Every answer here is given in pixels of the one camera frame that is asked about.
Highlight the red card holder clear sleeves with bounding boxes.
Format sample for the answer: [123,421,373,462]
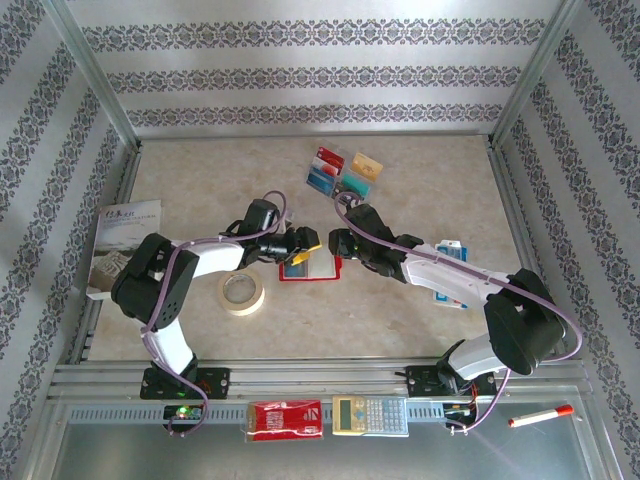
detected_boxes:
[278,251,345,283]

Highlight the blue card white stripe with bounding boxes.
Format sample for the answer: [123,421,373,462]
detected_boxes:
[305,171,335,195]

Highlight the gold card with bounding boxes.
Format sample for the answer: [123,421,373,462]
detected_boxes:
[349,152,385,181]

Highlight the teal card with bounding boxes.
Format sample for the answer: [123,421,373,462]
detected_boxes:
[342,173,372,198]

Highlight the clear plastic card tray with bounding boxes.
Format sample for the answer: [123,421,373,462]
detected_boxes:
[303,144,386,204]

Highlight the red card white print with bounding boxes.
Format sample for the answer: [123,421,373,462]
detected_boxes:
[315,145,346,170]

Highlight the beige masking tape roll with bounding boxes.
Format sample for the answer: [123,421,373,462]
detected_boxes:
[216,267,266,317]

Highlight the blue white flat packet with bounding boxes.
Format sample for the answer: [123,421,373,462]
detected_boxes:
[432,239,471,311]

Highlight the grey white book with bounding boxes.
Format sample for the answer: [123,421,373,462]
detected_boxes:
[85,199,164,301]

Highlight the red packet in clear wrap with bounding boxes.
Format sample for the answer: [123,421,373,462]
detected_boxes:
[243,398,325,444]

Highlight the beige grey calculator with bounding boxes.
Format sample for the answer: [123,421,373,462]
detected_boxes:
[331,394,410,438]

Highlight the small circuit board green light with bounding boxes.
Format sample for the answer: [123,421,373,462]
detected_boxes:
[163,403,204,422]

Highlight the grey metal panel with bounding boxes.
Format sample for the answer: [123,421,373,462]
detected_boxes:
[44,399,611,480]

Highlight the white marker red cap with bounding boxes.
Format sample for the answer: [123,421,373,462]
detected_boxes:
[508,404,575,429]

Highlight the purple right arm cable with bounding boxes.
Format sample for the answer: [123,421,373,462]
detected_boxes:
[333,191,584,436]

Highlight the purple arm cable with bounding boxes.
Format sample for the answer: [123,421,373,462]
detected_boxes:
[142,189,290,437]
[333,191,584,436]

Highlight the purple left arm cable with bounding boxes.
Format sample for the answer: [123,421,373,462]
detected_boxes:
[142,189,290,437]

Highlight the aluminium rail below wallpaper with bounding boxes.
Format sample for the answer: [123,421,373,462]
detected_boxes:
[134,130,496,144]

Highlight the aluminium mounting rail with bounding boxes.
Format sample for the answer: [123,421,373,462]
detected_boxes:
[47,357,594,401]

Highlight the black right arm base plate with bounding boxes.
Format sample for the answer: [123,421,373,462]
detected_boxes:
[405,364,499,399]

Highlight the aluminium side rail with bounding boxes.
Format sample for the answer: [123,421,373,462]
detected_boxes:
[67,144,144,364]
[487,142,569,361]

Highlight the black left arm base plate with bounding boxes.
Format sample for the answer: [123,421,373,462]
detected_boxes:
[139,367,232,401]

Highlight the grey slotted cable duct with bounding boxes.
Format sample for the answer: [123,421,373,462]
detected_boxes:
[67,402,479,424]

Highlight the aluminium corner post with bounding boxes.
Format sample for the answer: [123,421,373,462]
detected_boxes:
[487,0,584,149]
[42,0,144,151]

